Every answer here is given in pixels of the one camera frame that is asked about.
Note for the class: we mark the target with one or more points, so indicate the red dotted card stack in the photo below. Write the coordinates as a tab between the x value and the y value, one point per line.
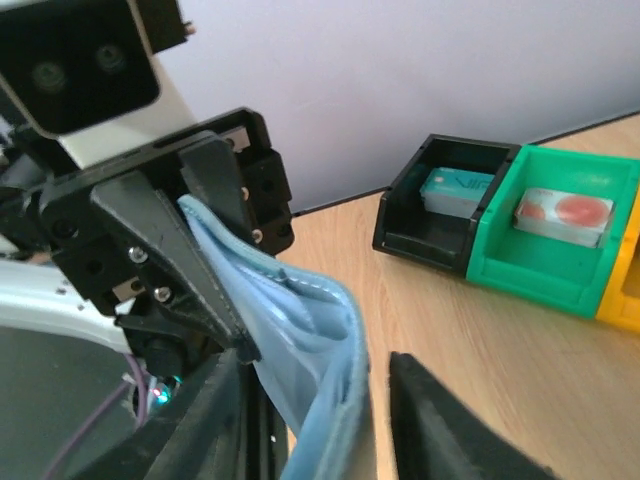
568	217

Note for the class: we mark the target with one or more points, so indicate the green storage bin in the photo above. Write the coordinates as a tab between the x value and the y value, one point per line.
561	275

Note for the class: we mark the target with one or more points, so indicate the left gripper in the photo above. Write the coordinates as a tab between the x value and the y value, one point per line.
119	220

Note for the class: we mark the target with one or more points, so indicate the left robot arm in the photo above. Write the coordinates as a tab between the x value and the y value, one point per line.
37	296

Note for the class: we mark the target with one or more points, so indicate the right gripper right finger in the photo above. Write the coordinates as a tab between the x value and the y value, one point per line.
436	437

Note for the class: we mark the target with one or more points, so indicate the black storage bin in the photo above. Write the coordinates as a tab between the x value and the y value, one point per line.
406	230

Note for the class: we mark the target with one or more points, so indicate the blue leather card holder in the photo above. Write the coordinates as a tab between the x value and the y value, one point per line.
314	363

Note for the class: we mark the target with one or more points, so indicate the teal card stack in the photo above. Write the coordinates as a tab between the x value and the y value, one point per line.
454	192

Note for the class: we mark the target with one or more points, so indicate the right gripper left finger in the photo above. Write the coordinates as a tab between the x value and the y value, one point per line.
220	425

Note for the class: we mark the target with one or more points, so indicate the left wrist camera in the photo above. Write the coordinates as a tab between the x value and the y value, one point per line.
81	81

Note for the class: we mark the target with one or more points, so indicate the yellow bin left group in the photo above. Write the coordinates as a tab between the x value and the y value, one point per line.
619	305

